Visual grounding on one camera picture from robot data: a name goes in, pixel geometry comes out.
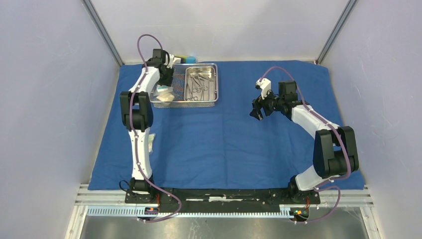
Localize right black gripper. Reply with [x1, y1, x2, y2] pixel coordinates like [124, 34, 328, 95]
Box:
[249, 87, 284, 121]

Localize metal mesh tray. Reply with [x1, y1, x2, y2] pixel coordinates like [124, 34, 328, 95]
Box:
[150, 63, 218, 108]

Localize blue surgical wrap cloth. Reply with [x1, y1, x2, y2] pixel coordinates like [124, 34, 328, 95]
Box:
[88, 60, 365, 191]

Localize green sterile packet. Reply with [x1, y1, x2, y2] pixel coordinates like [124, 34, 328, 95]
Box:
[148, 133, 156, 154]

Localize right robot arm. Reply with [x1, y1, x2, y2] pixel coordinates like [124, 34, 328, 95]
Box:
[250, 78, 359, 203]

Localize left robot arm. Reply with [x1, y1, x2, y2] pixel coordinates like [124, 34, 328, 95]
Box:
[119, 49, 174, 203]

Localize steel surgical instruments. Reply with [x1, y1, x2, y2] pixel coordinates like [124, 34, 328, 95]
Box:
[184, 73, 215, 101]

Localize white sterile packet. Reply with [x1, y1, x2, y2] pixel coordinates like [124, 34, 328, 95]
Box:
[156, 85, 173, 94]

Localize white and yellow block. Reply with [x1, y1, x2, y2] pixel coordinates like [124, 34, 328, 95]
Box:
[174, 55, 186, 64]

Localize beige gauze packet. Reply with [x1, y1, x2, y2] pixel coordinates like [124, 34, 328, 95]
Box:
[156, 93, 175, 102]

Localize cyan blue block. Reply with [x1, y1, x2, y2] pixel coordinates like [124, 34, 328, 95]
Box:
[185, 56, 197, 64]

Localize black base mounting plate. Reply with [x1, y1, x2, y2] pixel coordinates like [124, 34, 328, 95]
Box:
[125, 188, 321, 213]

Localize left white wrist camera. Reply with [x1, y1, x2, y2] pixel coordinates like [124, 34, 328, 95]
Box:
[166, 54, 175, 69]

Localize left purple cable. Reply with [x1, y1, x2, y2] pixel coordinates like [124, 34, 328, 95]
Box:
[128, 34, 183, 224]

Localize purple cable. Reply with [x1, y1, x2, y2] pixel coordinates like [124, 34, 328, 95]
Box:
[257, 66, 352, 225]
[128, 34, 183, 224]

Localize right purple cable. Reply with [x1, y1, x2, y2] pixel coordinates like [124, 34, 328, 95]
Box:
[257, 66, 352, 225]

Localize slotted cable duct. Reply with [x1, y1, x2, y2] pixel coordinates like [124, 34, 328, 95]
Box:
[86, 206, 309, 219]

